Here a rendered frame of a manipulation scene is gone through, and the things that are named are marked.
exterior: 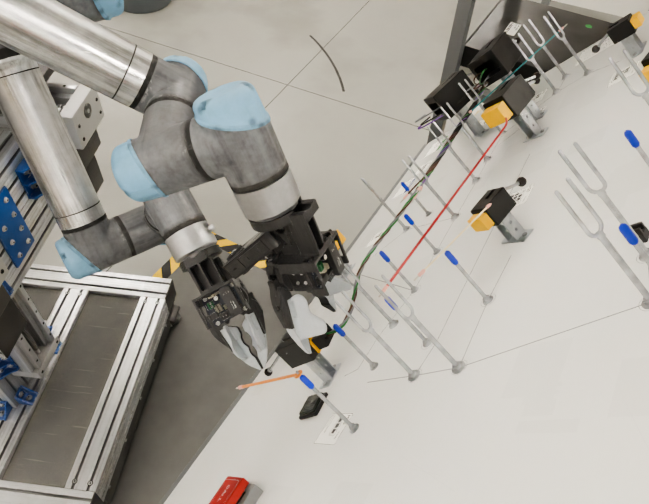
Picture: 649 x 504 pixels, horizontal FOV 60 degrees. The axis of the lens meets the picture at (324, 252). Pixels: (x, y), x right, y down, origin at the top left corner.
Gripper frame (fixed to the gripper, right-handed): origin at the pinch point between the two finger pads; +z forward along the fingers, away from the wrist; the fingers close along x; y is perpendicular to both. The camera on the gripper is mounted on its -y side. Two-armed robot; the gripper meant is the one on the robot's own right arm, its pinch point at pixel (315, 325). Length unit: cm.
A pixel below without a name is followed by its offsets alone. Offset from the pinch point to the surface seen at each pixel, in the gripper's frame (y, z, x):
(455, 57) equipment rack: -2, -5, 94
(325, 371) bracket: -1.3, 8.5, -1.0
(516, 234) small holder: 25.9, -3.2, 15.9
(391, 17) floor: -115, 29, 333
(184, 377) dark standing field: -110, 73, 45
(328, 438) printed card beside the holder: 5.4, 7.2, -13.1
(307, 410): -1.5, 9.4, -7.7
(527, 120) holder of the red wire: 22, -5, 50
